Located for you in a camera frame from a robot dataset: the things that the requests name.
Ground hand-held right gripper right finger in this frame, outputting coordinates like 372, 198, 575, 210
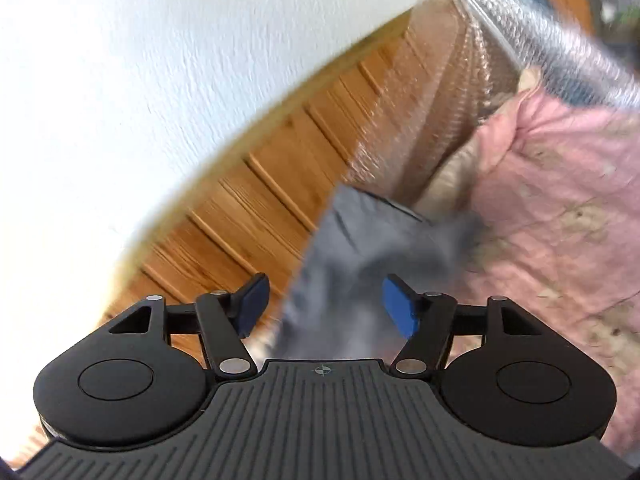
382, 274, 546, 378

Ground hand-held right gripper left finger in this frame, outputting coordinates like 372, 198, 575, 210
109, 272, 271, 380

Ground grey pants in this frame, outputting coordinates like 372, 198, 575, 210
272, 184, 483, 361

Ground beige pillow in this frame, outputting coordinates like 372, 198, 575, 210
415, 67, 543, 221

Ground pink bear-print blanket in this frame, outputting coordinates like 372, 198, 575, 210
440, 82, 640, 441

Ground bubble wrap sheet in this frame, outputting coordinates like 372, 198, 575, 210
345, 0, 640, 201

